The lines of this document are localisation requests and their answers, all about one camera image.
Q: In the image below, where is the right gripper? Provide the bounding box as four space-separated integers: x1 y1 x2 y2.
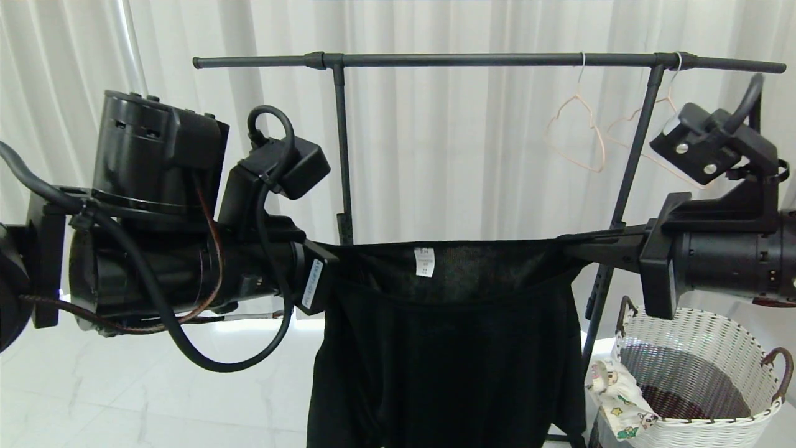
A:
639 192 796 319

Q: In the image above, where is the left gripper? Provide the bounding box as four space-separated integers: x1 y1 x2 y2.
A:
67 215 341 330

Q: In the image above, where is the pink clothes hanger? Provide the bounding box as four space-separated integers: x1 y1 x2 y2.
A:
606 55 710 190
545 53 606 174

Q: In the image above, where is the black garment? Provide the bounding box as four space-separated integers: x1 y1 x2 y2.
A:
307 240 591 448

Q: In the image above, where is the white laundry basket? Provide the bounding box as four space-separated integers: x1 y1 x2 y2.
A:
613 296 795 448

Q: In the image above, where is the black clothes rack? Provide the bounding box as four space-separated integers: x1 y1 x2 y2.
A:
193 52 787 448

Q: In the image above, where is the cream printed garment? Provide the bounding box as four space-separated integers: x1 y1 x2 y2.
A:
588 358 659 441

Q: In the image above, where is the white curtain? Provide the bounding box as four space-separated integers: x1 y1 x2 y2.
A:
0 0 796 340

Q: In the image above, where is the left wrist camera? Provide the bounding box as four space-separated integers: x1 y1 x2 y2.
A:
218 134 332 236

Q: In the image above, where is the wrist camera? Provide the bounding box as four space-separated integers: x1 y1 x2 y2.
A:
650 103 790 236
218 134 332 236

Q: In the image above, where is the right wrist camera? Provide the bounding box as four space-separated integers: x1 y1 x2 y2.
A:
650 103 790 236

